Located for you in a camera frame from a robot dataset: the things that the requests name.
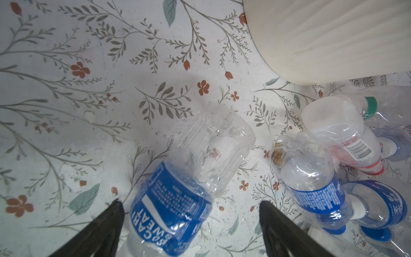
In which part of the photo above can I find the crumpled blue-label water bottle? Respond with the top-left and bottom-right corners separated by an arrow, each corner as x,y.
271,131 -> 353,235

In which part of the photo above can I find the Pocari Sweat blue-label bottle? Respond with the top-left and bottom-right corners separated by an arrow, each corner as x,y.
117,104 -> 256,257

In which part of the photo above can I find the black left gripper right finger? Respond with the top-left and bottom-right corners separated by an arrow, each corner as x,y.
259,201 -> 332,257

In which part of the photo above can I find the clear green-cap bottle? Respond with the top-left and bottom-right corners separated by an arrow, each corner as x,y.
336,86 -> 411,127

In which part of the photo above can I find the cream ribbed waste bin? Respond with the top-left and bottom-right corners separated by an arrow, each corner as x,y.
244,1 -> 411,86

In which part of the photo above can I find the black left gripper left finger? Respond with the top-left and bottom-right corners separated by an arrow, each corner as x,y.
51,200 -> 125,257

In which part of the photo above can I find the clear blue-label blue-cap bottle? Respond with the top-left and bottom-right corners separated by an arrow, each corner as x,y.
342,178 -> 411,229

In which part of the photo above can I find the white red-cap bottle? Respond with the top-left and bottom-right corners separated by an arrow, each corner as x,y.
301,96 -> 385,176

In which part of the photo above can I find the clear bottle blue cap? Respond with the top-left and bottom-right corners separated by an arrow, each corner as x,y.
360,223 -> 411,257

